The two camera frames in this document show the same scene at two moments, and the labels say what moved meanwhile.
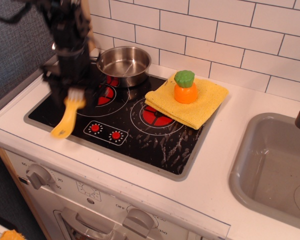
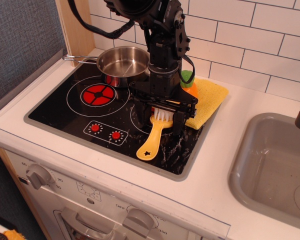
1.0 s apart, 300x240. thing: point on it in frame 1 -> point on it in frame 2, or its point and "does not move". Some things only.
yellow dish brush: (75, 100) -> (161, 118)
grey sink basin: (270, 168) does not move
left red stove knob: (95, 128) does not move
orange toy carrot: (185, 91) does not move
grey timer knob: (38, 175) does not move
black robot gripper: (73, 70) -> (164, 89)
